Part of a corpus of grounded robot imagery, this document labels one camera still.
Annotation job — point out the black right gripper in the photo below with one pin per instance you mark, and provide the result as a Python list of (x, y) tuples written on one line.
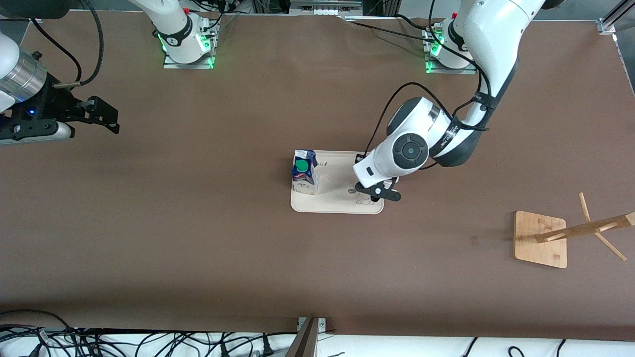
[(51, 103)]

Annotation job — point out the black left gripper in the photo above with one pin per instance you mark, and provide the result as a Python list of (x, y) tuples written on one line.
[(374, 199)]

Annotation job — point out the blue white milk carton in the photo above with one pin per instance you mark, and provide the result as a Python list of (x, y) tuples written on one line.
[(303, 178)]

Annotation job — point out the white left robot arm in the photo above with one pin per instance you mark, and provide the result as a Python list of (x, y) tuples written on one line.
[(412, 148)]

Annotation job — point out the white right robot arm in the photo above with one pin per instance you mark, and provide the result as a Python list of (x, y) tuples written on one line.
[(173, 27)]

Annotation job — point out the cream rabbit print tray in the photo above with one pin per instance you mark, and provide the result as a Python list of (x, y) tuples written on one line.
[(332, 198)]

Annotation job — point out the wooden mug stand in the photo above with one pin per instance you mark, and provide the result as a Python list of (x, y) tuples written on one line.
[(538, 240)]

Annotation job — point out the grey equipment box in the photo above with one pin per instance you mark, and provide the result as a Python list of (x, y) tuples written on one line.
[(325, 6)]

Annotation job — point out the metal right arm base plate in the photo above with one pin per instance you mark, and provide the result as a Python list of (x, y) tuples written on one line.
[(171, 65)]

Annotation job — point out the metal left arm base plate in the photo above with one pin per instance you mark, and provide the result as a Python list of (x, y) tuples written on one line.
[(431, 71)]

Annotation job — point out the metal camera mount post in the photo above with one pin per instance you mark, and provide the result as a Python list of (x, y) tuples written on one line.
[(305, 342)]

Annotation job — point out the aluminium frame profile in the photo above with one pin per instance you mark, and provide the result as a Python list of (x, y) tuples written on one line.
[(612, 20)]

